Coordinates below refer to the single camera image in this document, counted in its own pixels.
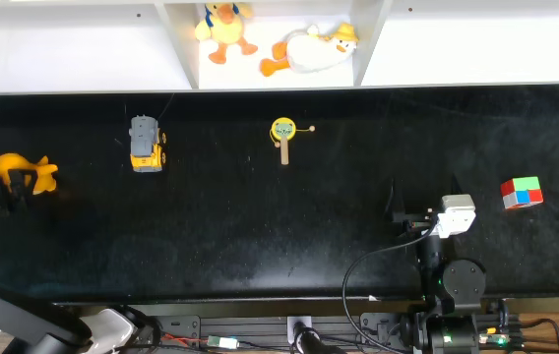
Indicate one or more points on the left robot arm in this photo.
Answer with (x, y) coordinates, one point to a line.
(18, 314)

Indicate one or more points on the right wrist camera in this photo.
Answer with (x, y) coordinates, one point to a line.
(454, 215)

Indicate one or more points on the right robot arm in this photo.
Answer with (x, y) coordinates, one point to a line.
(461, 282)

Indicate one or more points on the mounting rail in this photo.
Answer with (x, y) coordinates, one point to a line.
(260, 332)

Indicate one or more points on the white plush duck yellow hat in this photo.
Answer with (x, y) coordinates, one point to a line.
(314, 51)

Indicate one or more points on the many-coloured puzzle cube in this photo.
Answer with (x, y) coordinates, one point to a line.
(521, 193)

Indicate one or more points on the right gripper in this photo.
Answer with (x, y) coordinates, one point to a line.
(415, 221)

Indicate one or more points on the grey and yellow toy truck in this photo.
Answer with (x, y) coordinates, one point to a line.
(144, 142)

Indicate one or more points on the white shelf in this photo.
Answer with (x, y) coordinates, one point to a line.
(73, 54)

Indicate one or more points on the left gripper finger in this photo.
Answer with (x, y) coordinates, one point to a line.
(19, 174)

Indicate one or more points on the yellow rubber duck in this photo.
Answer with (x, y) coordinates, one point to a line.
(43, 177)

